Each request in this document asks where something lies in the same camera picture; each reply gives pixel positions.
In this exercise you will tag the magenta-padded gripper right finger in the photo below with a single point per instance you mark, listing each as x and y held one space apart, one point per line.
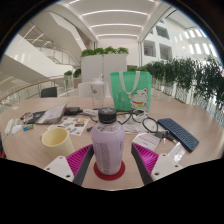
146 159

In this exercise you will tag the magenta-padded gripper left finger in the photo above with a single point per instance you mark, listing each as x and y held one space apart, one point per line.
78 159

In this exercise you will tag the purple drink bottle black cap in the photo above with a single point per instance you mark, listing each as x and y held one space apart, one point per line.
108 146

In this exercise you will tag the clear plastic water bottle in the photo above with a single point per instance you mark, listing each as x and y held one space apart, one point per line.
97 95

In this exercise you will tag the white card packet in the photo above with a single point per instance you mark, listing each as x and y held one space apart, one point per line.
146 141

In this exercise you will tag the cream yellow mug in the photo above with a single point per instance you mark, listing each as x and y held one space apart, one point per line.
58 143

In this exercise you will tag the clear plastic bag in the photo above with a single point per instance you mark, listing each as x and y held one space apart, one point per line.
176 152

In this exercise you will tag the colourful sticker sheet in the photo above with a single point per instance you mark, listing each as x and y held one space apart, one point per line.
68 126

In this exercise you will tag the flat round red coaster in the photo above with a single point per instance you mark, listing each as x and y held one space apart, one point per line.
110 177

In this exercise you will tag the dark blue keyboard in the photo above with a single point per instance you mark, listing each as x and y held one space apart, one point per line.
178 133

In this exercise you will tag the small black box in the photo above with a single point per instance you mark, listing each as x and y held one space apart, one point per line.
73 111

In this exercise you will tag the small teal item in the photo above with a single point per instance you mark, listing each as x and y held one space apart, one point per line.
28 127

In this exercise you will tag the black flat tablet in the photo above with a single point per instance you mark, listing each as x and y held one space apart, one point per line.
35 117

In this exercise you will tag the small red-black item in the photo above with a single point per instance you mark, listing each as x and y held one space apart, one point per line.
25 115

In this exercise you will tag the white computer mouse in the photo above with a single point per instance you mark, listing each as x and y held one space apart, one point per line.
16 129

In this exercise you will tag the white chair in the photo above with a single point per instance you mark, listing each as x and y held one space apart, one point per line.
85 90

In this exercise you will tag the green cat-print tote bag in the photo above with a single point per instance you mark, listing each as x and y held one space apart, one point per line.
128 91

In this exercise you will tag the black office chair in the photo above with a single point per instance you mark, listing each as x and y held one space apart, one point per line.
49 92

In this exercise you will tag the white power strip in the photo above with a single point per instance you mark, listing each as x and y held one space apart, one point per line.
8 126

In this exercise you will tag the small white paper sheet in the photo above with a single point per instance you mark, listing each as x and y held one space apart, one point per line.
15 108

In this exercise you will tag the tall green tree hedge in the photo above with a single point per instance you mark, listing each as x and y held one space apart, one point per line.
186 78

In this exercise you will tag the tall white cabinet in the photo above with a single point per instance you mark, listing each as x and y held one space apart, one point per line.
103 71

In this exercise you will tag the leafy cabinet planter plants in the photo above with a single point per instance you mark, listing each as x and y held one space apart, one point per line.
105 51

